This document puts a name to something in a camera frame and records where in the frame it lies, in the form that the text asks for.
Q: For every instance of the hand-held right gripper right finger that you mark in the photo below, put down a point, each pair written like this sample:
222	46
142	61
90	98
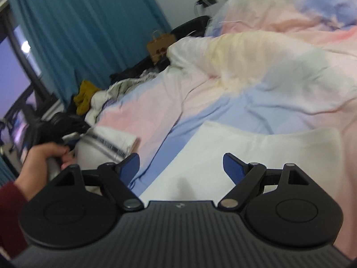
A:
233	168

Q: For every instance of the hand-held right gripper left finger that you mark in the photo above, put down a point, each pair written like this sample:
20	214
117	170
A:
130	165

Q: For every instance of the white garment with striped band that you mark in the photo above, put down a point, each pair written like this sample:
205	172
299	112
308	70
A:
111	141

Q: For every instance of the person's left forearm maroon sleeve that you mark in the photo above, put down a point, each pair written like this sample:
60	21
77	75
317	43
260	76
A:
9	215

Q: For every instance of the pile of mixed clothes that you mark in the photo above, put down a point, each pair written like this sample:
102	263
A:
125	86

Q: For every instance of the person's left hand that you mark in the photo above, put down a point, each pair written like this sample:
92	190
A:
35	167

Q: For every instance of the mustard yellow cloth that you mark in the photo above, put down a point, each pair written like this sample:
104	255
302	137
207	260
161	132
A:
85	96

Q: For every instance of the window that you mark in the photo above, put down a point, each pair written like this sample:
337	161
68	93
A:
16	83

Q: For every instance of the pastel patchwork duvet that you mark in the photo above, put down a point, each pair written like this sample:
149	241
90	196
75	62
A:
251	69

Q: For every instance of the teal curtain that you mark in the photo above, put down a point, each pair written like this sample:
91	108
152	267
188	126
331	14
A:
83	28

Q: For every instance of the brown paper bag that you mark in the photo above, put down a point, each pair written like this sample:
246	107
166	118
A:
159	46

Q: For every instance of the black chair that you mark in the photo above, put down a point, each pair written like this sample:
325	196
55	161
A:
191	27

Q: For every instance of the wall socket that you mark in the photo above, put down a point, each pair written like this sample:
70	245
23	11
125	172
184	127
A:
207	0

